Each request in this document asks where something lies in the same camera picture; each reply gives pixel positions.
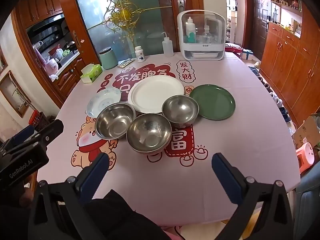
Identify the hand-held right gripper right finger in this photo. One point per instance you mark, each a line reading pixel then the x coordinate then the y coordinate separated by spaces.
pixel 223 177

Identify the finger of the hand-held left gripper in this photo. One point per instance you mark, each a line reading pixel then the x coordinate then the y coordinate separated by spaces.
pixel 50 130
pixel 23 132

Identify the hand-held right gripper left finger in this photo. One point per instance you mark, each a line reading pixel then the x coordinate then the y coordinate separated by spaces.
pixel 96 170

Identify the flat-rimmed steel bowl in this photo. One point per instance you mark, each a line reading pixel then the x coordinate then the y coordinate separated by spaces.
pixel 115 122

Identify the blue floral porcelain plate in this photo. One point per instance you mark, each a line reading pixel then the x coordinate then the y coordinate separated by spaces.
pixel 105 100

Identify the large round steel bowl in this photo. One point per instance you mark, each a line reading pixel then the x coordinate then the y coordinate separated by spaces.
pixel 150 132

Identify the green plate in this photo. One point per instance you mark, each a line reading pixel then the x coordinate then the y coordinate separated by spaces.
pixel 215 102

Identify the small round steel bowl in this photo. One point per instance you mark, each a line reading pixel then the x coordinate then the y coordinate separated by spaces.
pixel 180 110

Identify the large white plate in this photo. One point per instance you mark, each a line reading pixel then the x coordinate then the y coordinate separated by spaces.
pixel 155 92

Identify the red plastic basket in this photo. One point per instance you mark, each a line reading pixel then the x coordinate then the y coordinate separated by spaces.
pixel 37 120

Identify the wooden kitchen cabinet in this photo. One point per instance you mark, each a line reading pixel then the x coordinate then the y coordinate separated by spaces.
pixel 67 80

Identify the pink pot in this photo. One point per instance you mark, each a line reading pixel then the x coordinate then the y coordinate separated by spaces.
pixel 51 64

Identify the green tissue box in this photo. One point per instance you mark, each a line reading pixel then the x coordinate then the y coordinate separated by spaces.
pixel 91 73

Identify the pink plastic stool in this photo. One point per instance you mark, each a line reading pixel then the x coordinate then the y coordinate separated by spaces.
pixel 303 155

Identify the blue-grey cloth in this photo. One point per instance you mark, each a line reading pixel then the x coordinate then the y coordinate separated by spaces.
pixel 308 200

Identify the mint green canister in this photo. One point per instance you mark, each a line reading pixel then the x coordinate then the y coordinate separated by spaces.
pixel 108 58

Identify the row of shoes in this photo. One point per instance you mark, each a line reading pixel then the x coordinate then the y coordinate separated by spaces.
pixel 275 100

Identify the cardboard box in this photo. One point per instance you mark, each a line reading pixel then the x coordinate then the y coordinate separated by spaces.
pixel 306 130

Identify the pill blister pack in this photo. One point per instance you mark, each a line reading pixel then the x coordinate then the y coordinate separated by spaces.
pixel 125 63

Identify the frosted glass door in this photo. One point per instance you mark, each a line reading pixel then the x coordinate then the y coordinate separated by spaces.
pixel 95 37

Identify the white pill bottle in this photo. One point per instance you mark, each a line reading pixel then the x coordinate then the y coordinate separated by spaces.
pixel 140 55

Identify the blue white box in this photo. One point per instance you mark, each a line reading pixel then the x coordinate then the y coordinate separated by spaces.
pixel 247 54

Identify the wooden sideboard cabinet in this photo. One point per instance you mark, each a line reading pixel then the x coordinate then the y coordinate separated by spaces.
pixel 287 62

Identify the white countertop sterilizer cabinet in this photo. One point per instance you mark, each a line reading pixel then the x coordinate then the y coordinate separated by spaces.
pixel 182 47

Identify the gold door ornament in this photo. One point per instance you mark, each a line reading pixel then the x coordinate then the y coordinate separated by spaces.
pixel 124 13

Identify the clear squeeze wash bottle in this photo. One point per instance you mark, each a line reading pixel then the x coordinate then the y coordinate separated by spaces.
pixel 168 47

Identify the clear plastic bottle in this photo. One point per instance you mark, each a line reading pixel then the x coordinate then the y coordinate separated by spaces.
pixel 207 36

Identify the white bottle green label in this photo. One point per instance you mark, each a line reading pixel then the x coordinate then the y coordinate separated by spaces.
pixel 190 30

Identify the dark entry door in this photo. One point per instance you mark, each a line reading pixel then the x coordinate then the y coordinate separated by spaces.
pixel 257 30

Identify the wooden display shelf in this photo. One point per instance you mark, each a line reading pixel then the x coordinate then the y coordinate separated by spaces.
pixel 287 10

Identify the wood-framed wall niche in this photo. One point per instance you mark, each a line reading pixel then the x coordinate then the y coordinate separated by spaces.
pixel 15 92
pixel 2 62

